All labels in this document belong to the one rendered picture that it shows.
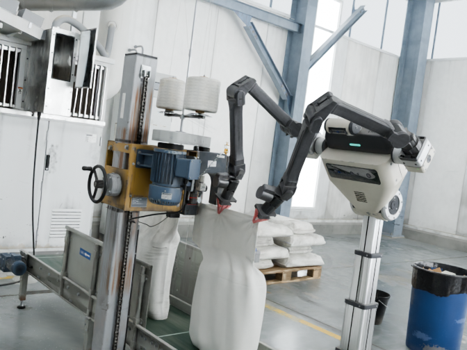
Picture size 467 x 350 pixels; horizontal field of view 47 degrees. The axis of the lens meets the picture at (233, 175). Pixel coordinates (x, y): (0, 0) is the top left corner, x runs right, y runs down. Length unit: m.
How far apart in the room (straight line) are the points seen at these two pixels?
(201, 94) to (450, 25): 9.31
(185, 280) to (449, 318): 2.04
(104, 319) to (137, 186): 0.66
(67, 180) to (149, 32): 2.70
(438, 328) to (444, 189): 6.73
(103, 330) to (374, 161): 1.49
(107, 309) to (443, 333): 2.65
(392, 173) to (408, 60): 8.98
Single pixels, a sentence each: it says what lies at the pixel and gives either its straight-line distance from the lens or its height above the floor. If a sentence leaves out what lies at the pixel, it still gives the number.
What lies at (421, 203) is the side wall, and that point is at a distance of 11.13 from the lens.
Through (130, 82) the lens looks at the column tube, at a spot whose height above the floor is 1.62.
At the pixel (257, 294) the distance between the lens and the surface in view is 2.48.
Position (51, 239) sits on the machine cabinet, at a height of 0.28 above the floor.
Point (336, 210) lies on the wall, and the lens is 10.16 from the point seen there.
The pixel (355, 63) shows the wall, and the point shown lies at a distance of 10.24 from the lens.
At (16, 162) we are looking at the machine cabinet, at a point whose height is 1.00.
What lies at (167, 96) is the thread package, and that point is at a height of 1.59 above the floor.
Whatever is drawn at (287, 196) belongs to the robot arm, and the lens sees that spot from 2.29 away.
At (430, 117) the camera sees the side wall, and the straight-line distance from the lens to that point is 11.20.
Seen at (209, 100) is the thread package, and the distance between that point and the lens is 2.47.
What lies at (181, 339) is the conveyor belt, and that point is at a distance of 2.84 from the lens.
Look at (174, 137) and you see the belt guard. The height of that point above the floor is 1.39.
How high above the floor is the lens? 1.38
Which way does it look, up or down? 3 degrees down
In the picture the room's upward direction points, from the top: 7 degrees clockwise
